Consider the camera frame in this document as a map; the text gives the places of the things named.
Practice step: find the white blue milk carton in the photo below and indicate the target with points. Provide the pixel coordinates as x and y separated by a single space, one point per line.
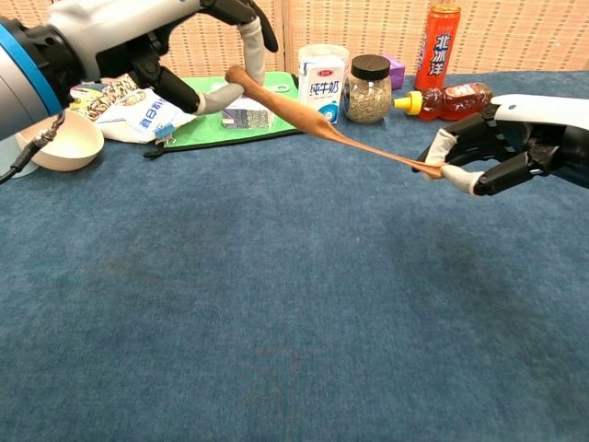
322 87

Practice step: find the tan sausage-shaped toy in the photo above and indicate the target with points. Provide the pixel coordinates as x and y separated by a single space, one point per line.
294 112

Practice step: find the glass jar with black lid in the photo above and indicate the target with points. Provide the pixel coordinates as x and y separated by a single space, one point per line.
368 99

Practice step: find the orange soda can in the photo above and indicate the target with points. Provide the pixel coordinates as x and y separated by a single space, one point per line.
435 55

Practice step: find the blue table cloth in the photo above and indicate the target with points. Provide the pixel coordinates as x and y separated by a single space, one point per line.
276 276

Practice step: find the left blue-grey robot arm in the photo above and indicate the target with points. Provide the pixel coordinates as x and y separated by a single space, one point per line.
18 92

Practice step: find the green towel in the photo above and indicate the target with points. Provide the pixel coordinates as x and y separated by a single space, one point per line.
207 133

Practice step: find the white bag with blue text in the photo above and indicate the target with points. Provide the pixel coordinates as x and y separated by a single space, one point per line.
138 117

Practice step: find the bamboo folding screen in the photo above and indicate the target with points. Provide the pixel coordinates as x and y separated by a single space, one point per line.
345 23

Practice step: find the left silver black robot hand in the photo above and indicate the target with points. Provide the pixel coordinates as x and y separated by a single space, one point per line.
119 32

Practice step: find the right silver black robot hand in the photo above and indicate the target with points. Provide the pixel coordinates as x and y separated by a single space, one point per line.
529 138

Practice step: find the small purple white box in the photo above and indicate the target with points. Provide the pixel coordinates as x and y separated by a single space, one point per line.
248 119

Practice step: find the beige bowl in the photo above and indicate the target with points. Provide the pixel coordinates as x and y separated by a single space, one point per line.
69 147

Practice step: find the yellow razor package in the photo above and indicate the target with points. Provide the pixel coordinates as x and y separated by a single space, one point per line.
83 94

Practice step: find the honey bottle with yellow cap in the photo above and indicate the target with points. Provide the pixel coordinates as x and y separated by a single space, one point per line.
455 103

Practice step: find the light blue cup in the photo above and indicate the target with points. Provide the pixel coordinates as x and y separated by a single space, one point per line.
4 154

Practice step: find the blue binder clip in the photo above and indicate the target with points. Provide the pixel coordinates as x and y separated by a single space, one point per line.
163 132

